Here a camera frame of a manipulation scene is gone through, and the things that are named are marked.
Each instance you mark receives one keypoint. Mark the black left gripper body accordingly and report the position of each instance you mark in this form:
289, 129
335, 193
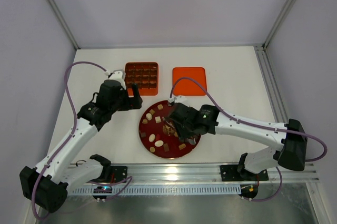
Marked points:
131, 99

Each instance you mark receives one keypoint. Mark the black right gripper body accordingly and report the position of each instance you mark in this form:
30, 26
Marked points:
181, 125

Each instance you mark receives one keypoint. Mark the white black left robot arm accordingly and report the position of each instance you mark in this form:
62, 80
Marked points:
48, 184

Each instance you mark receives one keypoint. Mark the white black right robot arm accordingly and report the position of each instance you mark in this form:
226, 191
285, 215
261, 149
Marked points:
285, 143

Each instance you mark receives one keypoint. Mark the orange compartment chocolate box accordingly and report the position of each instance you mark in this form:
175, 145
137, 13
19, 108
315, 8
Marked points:
145, 75

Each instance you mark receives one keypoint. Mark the tan bar chocolate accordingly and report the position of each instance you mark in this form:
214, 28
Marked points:
182, 146

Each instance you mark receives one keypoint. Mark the cream cube chocolate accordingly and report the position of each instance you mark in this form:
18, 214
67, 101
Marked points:
157, 119

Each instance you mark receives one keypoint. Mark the cream round chocolate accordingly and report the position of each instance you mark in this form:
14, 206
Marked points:
149, 116

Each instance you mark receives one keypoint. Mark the brown rectangular chocolate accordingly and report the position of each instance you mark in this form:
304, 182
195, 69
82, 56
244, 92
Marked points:
166, 148

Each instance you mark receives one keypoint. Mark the white oval chocolate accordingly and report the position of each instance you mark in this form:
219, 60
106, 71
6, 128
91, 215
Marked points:
159, 143

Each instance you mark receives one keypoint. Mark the round red plate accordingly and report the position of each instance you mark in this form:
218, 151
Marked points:
168, 136

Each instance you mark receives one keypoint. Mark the orange box lid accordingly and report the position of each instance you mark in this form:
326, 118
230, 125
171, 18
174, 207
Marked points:
187, 87

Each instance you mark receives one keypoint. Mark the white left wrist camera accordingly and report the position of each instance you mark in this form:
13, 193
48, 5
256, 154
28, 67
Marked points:
119, 76

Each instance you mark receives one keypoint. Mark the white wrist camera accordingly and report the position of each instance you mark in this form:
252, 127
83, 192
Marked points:
119, 76
178, 99

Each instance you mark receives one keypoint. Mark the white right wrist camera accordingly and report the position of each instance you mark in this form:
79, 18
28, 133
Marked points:
178, 99

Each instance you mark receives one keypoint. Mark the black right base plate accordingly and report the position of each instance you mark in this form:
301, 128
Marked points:
231, 173

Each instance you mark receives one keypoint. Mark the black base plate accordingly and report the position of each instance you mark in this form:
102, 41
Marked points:
231, 173
118, 173

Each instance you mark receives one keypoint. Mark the aluminium mounting rail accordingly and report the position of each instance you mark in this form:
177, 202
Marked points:
195, 173

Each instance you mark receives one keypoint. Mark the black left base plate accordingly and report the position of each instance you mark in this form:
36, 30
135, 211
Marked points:
118, 173

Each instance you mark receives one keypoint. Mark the grey perforated cable tray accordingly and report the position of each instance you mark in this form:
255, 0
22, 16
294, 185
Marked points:
159, 190

